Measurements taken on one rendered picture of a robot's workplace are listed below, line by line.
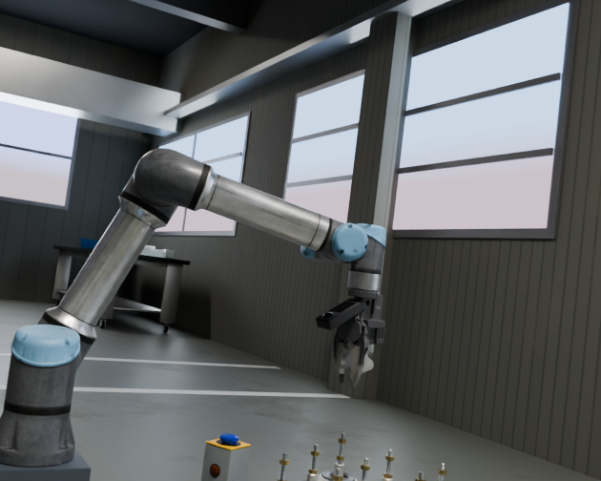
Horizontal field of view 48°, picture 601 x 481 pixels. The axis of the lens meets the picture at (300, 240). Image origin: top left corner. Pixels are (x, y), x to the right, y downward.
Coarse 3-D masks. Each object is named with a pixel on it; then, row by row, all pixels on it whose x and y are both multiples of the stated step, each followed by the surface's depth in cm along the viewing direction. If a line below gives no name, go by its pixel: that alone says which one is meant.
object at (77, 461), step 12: (0, 468) 114; (12, 468) 115; (24, 468) 116; (36, 468) 117; (48, 468) 117; (60, 468) 118; (72, 468) 119; (84, 468) 120; (0, 480) 113; (12, 480) 114; (24, 480) 115; (36, 480) 116; (48, 480) 117; (60, 480) 118; (72, 480) 119; (84, 480) 120
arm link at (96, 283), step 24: (120, 216) 139; (144, 216) 139; (168, 216) 142; (120, 240) 138; (144, 240) 141; (96, 264) 137; (120, 264) 138; (72, 288) 137; (96, 288) 136; (48, 312) 135; (72, 312) 135; (96, 312) 138
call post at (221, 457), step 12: (204, 456) 143; (216, 456) 141; (228, 456) 140; (240, 456) 142; (204, 468) 142; (228, 468) 139; (240, 468) 143; (204, 480) 142; (216, 480) 141; (228, 480) 139; (240, 480) 143
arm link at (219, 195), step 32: (160, 160) 130; (192, 160) 131; (160, 192) 130; (192, 192) 129; (224, 192) 131; (256, 192) 134; (256, 224) 134; (288, 224) 134; (320, 224) 136; (352, 224) 136; (352, 256) 135
